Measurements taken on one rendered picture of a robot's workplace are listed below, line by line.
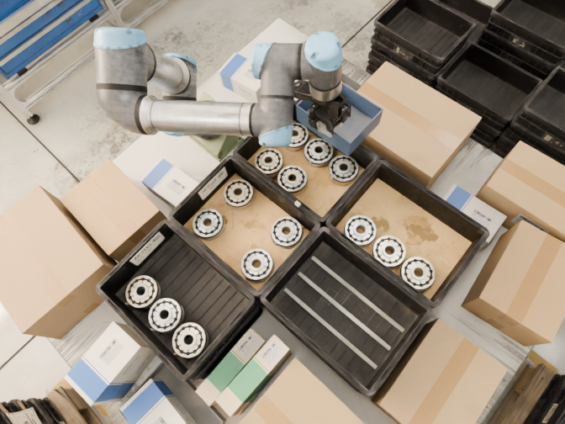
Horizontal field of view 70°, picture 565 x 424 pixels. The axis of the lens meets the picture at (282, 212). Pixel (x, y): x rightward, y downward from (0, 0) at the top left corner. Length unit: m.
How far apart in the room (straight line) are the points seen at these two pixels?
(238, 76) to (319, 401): 1.24
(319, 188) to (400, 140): 0.32
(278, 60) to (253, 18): 2.26
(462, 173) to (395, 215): 0.39
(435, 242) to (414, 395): 0.46
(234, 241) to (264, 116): 0.57
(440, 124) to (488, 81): 0.93
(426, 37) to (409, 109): 0.88
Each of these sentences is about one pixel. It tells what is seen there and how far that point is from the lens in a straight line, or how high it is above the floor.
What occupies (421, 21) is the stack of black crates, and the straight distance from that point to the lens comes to 2.42.
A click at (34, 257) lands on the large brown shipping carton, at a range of 1.52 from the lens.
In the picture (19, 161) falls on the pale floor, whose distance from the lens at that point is 3.02.
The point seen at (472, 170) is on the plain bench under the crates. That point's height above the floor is 0.70.
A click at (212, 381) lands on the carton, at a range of 1.30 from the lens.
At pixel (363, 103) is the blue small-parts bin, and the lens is 1.24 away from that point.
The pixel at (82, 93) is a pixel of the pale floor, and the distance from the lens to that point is 3.10.
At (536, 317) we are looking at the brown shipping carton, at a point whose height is 0.86.
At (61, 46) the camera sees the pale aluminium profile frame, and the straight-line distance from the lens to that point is 2.97.
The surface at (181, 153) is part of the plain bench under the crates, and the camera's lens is 1.70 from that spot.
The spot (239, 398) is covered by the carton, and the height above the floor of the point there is 0.88.
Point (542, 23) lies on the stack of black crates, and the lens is 2.60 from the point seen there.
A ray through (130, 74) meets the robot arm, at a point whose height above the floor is 1.37.
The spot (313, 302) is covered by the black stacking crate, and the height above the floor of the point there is 0.83.
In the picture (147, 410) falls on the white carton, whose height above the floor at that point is 0.79.
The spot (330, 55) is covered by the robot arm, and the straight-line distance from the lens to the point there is 0.86.
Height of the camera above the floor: 2.09
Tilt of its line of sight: 67 degrees down
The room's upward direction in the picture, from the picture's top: 10 degrees counter-clockwise
